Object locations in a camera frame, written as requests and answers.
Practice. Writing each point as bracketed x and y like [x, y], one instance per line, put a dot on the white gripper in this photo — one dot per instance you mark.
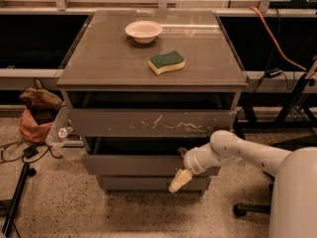
[190, 163]

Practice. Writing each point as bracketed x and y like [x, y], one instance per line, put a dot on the grey drawer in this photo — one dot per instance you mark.
[112, 183]
[149, 123]
[137, 156]

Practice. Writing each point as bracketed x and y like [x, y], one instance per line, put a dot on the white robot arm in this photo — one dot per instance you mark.
[293, 209]

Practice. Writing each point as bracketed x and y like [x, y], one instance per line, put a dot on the grey bottom drawer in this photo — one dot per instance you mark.
[112, 183]

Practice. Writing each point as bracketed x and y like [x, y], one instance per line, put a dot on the grey drawer cabinet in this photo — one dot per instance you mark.
[109, 69]

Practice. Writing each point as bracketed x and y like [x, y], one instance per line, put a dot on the grey top drawer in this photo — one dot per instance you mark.
[149, 123]

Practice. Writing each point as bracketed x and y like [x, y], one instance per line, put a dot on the black office chair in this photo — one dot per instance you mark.
[241, 209]

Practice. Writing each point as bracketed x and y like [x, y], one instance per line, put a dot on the green yellow sponge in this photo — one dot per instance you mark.
[166, 62]

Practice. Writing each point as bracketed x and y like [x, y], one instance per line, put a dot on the black power adapter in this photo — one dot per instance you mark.
[274, 72]

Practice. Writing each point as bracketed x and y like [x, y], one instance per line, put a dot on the white bowl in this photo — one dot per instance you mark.
[143, 32]

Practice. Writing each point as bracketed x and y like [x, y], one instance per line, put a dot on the orange cloth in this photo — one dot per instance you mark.
[31, 130]

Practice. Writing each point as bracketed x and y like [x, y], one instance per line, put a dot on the black stand on floor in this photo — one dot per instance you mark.
[11, 207]

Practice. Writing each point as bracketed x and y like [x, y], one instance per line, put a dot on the black metal table frame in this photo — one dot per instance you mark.
[295, 101]

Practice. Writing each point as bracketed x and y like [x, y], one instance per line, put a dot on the black floor cable box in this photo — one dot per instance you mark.
[30, 151]

